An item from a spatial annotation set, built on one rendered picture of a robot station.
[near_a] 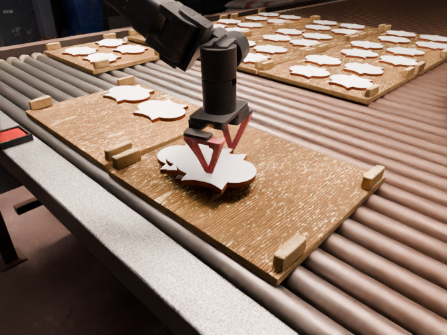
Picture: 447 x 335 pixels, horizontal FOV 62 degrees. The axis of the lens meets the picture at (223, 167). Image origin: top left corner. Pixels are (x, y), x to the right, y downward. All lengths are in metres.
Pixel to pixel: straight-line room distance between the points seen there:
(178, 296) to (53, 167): 0.45
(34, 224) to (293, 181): 1.81
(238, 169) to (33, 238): 1.69
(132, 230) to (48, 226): 1.65
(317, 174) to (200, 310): 0.36
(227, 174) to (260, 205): 0.08
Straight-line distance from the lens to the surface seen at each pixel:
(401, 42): 1.94
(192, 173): 0.65
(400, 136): 1.01
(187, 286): 0.54
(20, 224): 2.35
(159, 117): 0.96
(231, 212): 0.62
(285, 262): 0.52
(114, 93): 1.15
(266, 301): 0.53
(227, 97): 0.61
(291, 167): 0.76
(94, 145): 0.87
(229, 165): 0.67
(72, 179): 0.80
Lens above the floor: 1.32
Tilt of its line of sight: 31 degrees down
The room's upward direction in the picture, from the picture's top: straight up
